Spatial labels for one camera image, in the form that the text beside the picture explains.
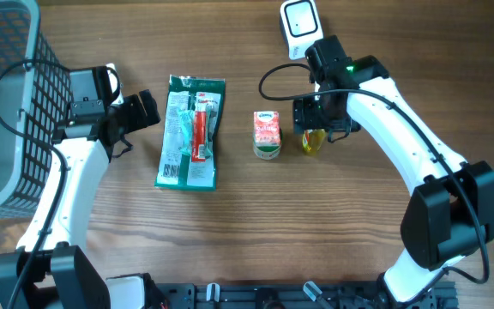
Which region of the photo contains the yellow dish soap bottle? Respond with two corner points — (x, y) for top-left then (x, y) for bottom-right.
(302, 129), (326, 155)

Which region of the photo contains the red Kleenex tissue pack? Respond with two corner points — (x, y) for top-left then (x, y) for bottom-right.
(253, 111), (281, 147)

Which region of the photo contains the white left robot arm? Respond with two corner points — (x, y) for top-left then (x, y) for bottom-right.
(0, 136), (166, 309)

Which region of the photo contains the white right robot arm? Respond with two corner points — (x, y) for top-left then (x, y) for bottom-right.
(293, 36), (494, 307)

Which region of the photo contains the white barcode scanner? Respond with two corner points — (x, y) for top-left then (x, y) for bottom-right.
(280, 0), (323, 60)

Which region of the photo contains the teal white small packet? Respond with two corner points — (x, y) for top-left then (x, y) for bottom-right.
(178, 109), (195, 156)

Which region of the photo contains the red white small packet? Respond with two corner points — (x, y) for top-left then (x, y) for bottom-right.
(191, 93), (212, 162)

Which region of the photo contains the green 3M gloves package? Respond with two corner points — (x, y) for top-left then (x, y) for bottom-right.
(154, 76), (226, 191)

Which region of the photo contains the green lid jar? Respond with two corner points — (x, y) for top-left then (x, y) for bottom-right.
(253, 142), (281, 161)

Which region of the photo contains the grey mesh basket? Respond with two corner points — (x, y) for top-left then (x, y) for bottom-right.
(0, 0), (73, 219)

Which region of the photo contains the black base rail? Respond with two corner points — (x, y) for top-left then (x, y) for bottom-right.
(157, 281), (459, 309)

